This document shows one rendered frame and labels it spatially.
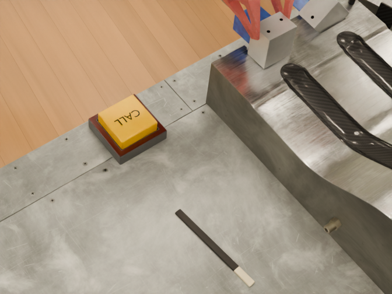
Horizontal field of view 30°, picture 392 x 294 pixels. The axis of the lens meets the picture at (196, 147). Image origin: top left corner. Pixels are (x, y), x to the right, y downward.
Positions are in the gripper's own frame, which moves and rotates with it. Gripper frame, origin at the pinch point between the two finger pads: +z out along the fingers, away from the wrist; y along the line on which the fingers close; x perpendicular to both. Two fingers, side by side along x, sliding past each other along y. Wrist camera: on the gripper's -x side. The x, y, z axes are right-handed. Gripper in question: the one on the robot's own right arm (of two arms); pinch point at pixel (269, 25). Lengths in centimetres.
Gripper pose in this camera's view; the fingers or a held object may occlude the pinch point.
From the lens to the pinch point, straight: 100.9
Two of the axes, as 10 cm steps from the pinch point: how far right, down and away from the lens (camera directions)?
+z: 2.3, 8.5, 4.8
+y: 7.9, -4.5, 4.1
